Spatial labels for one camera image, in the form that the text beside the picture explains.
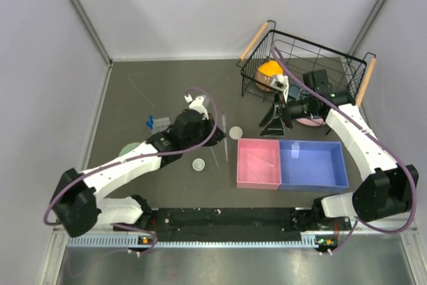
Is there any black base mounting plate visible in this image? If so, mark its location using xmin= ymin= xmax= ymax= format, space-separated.
xmin=146 ymin=208 xmax=319 ymax=242

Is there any aluminium frame rail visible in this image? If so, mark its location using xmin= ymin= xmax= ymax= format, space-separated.
xmin=49 ymin=206 xmax=418 ymax=249

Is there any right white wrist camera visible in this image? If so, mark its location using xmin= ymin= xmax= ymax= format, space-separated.
xmin=270 ymin=74 xmax=290 ymax=101

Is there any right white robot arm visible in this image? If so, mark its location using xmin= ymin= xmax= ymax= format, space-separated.
xmin=256 ymin=69 xmax=418 ymax=229

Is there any light green plate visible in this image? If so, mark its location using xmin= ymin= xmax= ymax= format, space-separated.
xmin=119 ymin=142 xmax=141 ymax=157

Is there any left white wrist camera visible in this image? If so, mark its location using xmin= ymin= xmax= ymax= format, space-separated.
xmin=184 ymin=94 xmax=210 ymax=120

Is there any dark blue plate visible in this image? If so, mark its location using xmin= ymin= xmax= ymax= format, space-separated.
xmin=288 ymin=84 xmax=300 ymax=100

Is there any white crucible cup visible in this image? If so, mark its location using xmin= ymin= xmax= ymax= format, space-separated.
xmin=192 ymin=158 xmax=205 ymax=172

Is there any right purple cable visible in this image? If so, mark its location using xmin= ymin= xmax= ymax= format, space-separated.
xmin=272 ymin=46 xmax=420 ymax=256

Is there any pink plastic bin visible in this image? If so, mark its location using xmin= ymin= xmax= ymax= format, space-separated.
xmin=236 ymin=138 xmax=282 ymax=190

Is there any black wire dish basket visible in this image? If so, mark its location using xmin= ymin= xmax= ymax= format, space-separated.
xmin=237 ymin=19 xmax=374 ymax=118

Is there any orange and brown bowl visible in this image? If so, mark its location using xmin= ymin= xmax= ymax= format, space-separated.
xmin=255 ymin=60 xmax=283 ymax=92

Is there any blue plastic bin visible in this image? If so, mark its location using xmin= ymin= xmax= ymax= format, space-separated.
xmin=279 ymin=139 xmax=349 ymax=194

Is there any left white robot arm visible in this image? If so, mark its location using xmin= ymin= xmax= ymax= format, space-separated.
xmin=48 ymin=109 xmax=226 ymax=238

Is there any white crucible lid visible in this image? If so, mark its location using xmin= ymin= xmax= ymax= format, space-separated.
xmin=229 ymin=126 xmax=243 ymax=140

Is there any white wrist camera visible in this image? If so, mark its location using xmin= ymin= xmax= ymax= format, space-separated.
xmin=184 ymin=94 xmax=210 ymax=120
xmin=270 ymin=74 xmax=290 ymax=101

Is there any pink plate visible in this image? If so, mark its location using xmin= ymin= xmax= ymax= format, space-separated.
xmin=297 ymin=118 xmax=324 ymax=127

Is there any clear test tube rack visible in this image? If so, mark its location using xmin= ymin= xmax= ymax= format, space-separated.
xmin=150 ymin=117 xmax=171 ymax=133

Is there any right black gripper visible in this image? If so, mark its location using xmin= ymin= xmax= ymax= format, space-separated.
xmin=258 ymin=91 xmax=314 ymax=137

